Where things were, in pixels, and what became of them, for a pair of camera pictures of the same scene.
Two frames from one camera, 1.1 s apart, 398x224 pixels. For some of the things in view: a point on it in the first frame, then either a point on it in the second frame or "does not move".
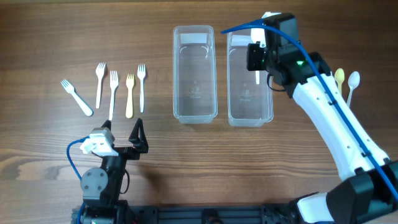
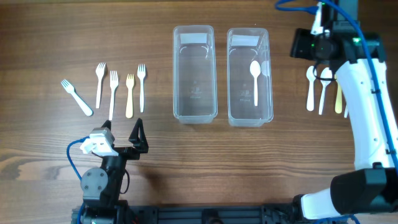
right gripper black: x=252 y=63 to x=298 y=45
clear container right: x=249 y=104 does not move
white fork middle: x=114 y=83 does not move
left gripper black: x=140 y=144 does not move
